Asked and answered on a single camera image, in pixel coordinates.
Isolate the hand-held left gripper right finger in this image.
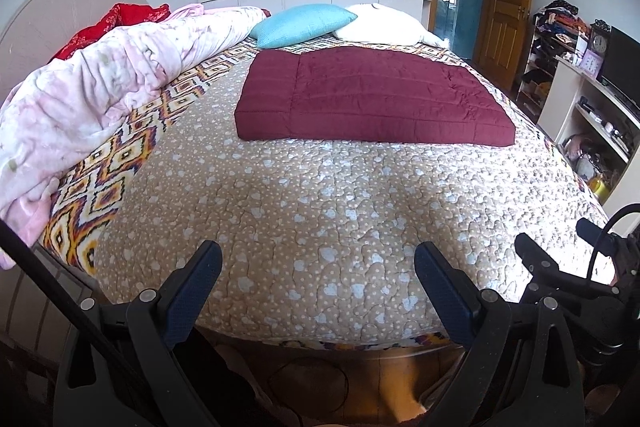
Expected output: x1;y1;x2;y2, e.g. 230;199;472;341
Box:
414;242;586;427

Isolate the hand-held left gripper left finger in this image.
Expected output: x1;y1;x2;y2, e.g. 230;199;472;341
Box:
52;240;223;427

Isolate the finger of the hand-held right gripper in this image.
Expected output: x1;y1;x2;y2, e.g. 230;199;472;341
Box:
515;233;562;289
576;218;626;259

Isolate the maroon quilt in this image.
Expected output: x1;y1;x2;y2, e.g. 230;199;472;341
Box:
234;46;517;148

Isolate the cluttered clothes rack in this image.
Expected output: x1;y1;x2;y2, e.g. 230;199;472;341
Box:
517;0;591;118

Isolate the beige quilted bedspread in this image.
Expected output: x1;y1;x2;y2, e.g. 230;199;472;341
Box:
92;39;616;350

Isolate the white television cabinet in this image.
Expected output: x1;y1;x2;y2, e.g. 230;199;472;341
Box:
537;56;640;208

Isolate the black television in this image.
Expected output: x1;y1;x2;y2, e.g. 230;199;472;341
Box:
598;26;640;108

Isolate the ornate table clock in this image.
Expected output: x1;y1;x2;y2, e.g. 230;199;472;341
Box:
587;19;612;58

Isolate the pink floral comforter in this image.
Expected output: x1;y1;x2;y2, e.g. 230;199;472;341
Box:
0;4;272;270

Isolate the wooden door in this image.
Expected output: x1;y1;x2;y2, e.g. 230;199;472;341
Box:
472;0;538;90

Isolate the white pillow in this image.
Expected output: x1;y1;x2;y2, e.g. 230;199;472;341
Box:
331;3;448;48

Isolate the red cloth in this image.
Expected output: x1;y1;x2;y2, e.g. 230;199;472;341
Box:
50;3;172;62

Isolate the teal pillow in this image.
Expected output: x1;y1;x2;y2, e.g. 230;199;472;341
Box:
248;3;358;49

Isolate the pale rounded headboard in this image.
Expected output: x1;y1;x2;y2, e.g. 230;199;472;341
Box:
0;0;151;108

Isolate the grey panelled bed frame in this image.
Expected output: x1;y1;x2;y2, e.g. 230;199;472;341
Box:
0;252;96;358

